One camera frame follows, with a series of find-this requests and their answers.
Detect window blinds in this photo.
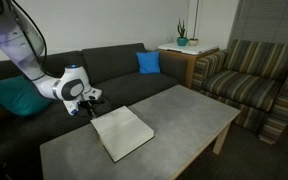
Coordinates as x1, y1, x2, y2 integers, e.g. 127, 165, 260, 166
229, 0, 288, 43

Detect small white plant pot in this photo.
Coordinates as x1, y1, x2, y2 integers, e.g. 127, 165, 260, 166
188, 0, 199, 46

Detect teal plant pot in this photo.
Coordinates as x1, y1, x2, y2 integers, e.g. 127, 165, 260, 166
176, 18, 189, 47

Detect teal throw pillow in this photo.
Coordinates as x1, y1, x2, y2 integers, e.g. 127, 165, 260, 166
0, 75, 52, 116

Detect striped armchair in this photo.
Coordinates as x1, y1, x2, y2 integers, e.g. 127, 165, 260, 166
191, 39, 288, 144

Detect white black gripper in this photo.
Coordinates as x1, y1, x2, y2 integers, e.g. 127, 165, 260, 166
64, 88, 102, 118

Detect grey coffee table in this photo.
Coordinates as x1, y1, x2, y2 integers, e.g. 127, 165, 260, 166
40, 85, 240, 180

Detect dark grey patterned sofa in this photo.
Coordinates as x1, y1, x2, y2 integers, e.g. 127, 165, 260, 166
0, 43, 186, 180

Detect blue throw pillow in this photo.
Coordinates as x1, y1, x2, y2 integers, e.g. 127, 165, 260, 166
136, 51, 160, 74

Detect wooden side table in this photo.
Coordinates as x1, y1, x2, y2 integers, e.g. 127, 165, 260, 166
161, 48, 218, 88

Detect large book black yellow cover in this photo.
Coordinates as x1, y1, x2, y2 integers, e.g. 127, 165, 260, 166
91, 106, 154, 163

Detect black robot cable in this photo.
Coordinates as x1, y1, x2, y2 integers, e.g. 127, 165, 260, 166
4, 0, 48, 82

